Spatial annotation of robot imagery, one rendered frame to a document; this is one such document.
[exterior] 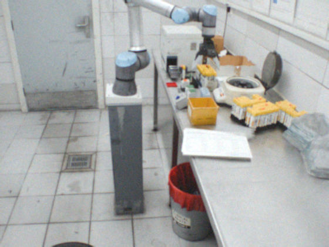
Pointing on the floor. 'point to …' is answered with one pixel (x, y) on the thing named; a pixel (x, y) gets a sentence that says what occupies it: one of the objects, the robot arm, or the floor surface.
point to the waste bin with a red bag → (187, 204)
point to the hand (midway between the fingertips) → (205, 70)
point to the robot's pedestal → (127, 156)
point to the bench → (252, 182)
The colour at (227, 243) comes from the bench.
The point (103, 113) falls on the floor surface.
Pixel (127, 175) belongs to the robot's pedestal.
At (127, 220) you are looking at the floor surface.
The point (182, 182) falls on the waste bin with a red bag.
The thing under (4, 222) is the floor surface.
